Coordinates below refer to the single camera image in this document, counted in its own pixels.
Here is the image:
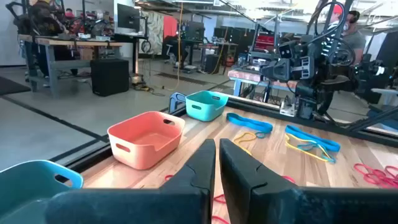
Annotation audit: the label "black box cabinet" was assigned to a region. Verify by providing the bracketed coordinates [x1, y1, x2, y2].
[90, 58, 130, 98]

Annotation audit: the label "red tool cabinet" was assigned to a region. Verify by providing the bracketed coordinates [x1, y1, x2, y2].
[254, 33, 277, 53]

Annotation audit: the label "grey patterned curtain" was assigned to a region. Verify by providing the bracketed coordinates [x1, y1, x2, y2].
[139, 10, 165, 56]

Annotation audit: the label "black desk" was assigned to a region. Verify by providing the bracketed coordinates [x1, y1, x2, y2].
[112, 32, 149, 76]

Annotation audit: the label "yellow hanging cable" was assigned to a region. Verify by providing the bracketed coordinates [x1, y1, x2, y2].
[164, 0, 185, 92]

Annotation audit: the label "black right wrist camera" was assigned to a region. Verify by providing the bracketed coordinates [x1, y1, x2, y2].
[277, 41, 295, 59]

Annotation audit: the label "orange plastic basket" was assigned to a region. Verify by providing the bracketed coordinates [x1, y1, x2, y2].
[106, 111, 186, 171]

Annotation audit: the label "wooden workbench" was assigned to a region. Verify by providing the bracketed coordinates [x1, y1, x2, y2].
[17, 33, 125, 100]

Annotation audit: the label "thin teal rubber band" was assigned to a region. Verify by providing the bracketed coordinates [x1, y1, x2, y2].
[297, 142, 337, 164]

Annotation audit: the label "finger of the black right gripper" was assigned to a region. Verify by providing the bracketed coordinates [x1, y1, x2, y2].
[277, 58, 292, 82]
[260, 60, 279, 82]

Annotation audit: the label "red hanging cloth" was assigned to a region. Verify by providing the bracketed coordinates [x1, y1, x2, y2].
[162, 14, 178, 40]

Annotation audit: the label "grey plastic basket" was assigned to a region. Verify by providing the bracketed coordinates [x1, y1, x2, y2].
[0, 159, 85, 224]

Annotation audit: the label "black monitor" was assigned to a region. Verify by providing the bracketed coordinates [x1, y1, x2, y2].
[116, 2, 141, 32]

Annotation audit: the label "black backpack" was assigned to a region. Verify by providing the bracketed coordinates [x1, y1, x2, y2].
[4, 1, 32, 35]

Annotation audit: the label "red rubber bands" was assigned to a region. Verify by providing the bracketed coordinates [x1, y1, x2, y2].
[353, 162, 388, 187]

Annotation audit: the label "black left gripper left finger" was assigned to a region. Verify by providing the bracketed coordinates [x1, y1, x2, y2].
[45, 139, 216, 224]

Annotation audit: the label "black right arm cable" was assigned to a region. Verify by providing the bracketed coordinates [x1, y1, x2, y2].
[313, 0, 357, 68]

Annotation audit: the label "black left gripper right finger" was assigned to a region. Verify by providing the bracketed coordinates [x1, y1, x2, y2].
[219, 138, 398, 224]

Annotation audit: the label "wide blue rubber band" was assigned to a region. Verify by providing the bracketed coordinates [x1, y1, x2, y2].
[226, 112, 274, 135]
[284, 124, 341, 153]

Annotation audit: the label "yellow rubber band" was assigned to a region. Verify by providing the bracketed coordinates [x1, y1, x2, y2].
[233, 131, 257, 156]
[284, 133, 334, 163]

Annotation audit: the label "teal plastic basket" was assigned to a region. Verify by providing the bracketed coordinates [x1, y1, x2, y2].
[185, 90, 229, 123]

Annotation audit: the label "black floor mat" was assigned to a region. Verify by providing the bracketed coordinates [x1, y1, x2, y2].
[0, 75, 32, 97]

